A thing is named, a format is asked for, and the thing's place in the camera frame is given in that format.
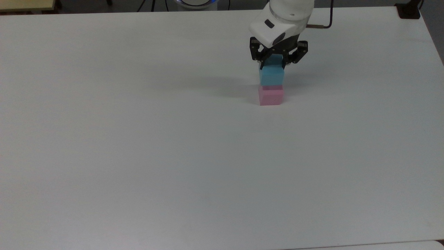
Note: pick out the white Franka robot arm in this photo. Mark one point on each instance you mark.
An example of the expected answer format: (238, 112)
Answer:
(288, 14)

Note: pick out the pink cube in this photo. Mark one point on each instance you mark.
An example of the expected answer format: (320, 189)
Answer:
(271, 97)

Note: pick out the yellow wooden table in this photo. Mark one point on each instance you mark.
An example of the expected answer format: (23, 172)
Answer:
(24, 4)

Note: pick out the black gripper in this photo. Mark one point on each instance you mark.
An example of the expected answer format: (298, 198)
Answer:
(287, 43)

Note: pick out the blue cube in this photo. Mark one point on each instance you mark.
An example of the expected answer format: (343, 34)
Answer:
(272, 74)

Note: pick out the black clamp base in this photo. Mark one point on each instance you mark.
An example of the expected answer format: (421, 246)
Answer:
(409, 11)

